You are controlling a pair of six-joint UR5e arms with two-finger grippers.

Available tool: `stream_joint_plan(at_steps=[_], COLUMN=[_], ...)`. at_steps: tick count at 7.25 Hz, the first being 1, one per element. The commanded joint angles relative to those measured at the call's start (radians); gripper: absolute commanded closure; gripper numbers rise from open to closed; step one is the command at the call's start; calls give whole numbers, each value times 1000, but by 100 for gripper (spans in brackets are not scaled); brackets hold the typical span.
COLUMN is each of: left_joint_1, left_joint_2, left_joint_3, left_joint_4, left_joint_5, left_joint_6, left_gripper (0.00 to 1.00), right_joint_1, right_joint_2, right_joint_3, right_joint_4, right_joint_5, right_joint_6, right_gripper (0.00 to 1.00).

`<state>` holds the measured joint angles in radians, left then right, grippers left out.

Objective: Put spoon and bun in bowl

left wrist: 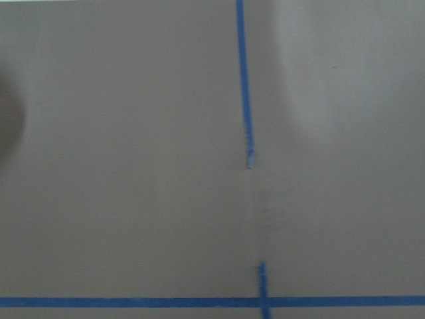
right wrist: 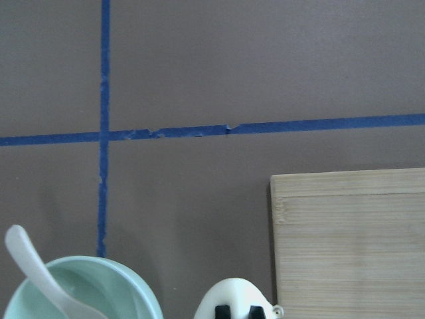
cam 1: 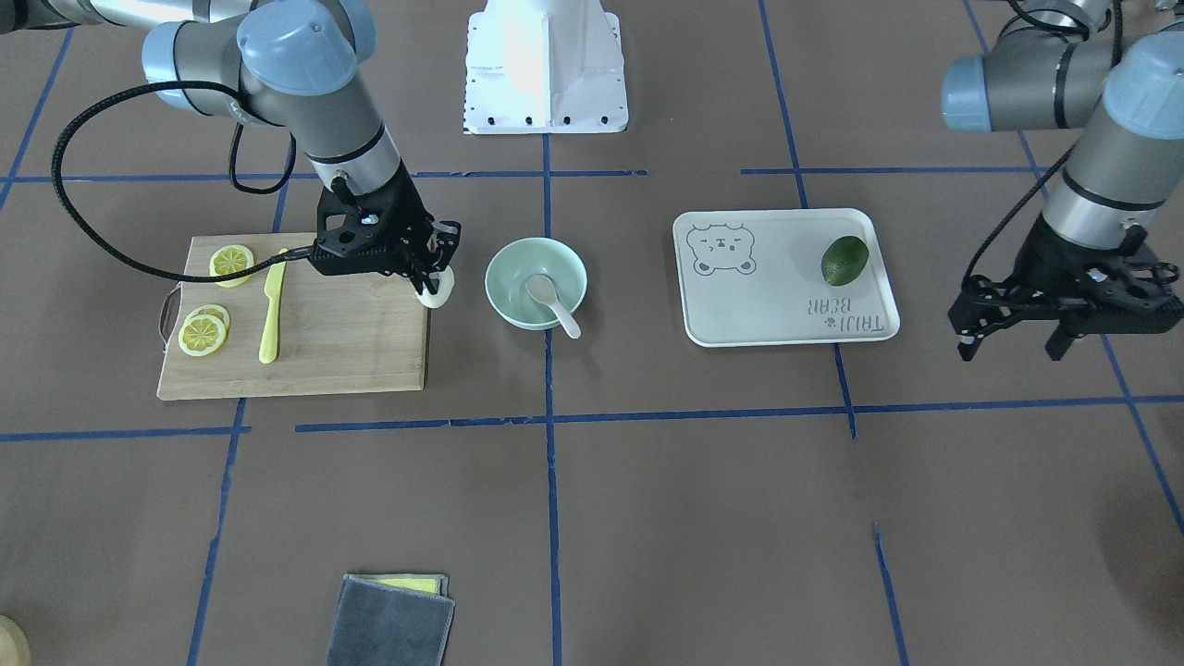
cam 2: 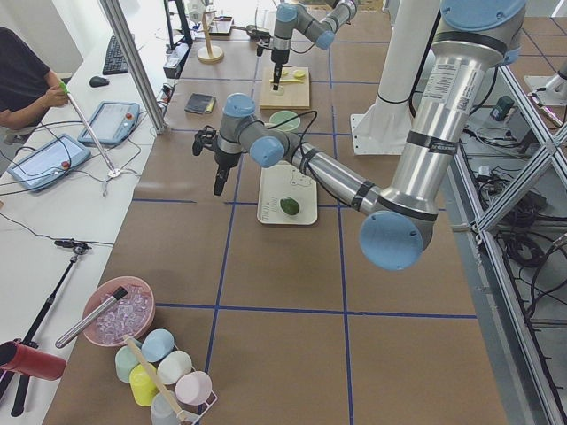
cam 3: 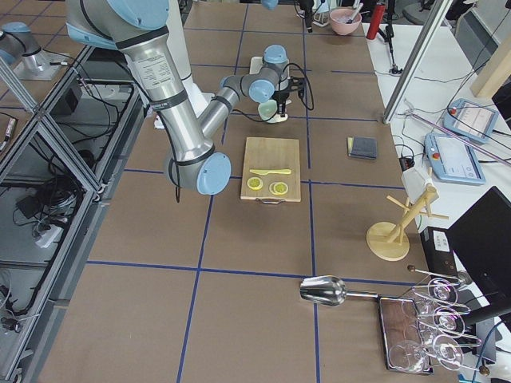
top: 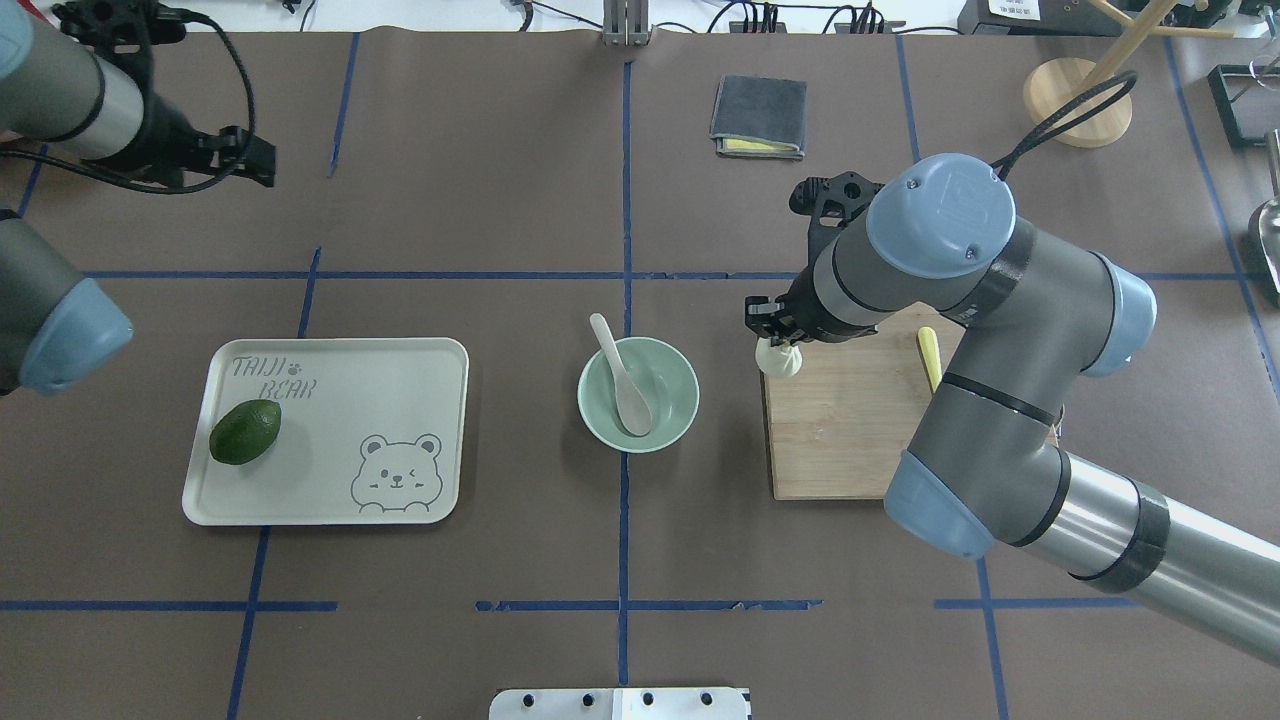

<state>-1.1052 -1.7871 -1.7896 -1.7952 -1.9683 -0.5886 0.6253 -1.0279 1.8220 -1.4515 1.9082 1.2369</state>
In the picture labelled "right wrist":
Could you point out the white ceramic spoon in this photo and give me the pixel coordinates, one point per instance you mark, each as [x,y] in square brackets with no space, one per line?
[23,252]

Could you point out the light green bowl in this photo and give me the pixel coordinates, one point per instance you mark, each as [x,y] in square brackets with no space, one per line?
[106,285]

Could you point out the wooden cutting board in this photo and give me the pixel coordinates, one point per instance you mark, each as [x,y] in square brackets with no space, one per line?
[349,244]

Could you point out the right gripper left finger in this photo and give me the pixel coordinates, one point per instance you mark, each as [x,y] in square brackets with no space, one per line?
[222,312]

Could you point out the white steamed bun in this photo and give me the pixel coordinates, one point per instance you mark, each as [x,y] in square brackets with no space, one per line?
[240,294]

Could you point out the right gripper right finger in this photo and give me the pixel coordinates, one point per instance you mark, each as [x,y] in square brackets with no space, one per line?
[256,312]

